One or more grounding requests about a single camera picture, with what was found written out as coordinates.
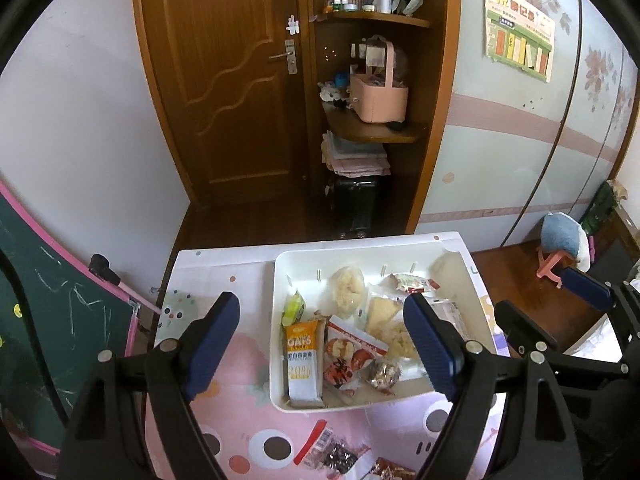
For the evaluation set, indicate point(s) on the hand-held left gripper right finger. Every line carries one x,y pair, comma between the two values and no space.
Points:
432,345

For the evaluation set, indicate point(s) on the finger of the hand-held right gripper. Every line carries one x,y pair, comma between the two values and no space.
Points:
587,287
520,327

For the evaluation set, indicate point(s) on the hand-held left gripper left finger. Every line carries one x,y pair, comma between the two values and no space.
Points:
212,340

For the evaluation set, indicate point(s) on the red fruit print snack packet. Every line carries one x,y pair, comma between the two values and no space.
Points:
350,355

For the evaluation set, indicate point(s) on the orange white cereal bar packet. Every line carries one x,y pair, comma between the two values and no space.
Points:
302,360

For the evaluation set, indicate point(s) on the white plastic tray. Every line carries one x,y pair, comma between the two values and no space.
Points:
302,271

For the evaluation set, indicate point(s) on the pale round snack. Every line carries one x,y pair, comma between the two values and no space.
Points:
348,285
402,342

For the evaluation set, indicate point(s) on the white wrapped snack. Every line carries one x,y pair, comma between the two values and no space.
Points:
452,317

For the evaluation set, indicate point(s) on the brown round nut snack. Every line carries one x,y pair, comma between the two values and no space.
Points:
384,374

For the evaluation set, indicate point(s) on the pink stool blue cushion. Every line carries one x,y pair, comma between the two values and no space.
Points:
562,235

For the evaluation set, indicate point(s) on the small red white packet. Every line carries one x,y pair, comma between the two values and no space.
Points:
412,282

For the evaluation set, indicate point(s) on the green bag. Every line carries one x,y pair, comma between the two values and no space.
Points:
597,210

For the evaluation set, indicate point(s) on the green snack packet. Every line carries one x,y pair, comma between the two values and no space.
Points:
295,307

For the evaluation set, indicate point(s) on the orange red snack packet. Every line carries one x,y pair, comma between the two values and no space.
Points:
392,470

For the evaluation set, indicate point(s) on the black easel clamp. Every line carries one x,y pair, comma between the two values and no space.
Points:
100,264

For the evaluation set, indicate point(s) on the dark snack packet red label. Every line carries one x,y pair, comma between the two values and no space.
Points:
335,455

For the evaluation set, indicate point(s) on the pastel sliding wardrobe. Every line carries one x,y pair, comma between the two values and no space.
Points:
500,160

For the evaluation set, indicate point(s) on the black suitcase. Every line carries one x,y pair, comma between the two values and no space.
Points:
357,200

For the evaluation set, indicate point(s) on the stack of folded cloths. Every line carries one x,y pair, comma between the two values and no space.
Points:
355,160

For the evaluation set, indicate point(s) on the wooden corner shelf unit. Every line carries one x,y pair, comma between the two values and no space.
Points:
430,135

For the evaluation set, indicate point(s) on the brown wooden door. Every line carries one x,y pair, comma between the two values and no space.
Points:
225,110

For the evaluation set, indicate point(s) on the white plush toy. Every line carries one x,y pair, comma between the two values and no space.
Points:
330,92

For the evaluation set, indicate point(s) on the small blue toy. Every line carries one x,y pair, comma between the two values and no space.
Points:
341,80

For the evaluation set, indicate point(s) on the white door latch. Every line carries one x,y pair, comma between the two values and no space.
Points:
292,25

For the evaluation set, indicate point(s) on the green chalkboard pink frame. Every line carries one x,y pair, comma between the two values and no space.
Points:
45,310

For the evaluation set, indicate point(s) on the wall poster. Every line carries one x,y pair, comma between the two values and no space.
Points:
520,35

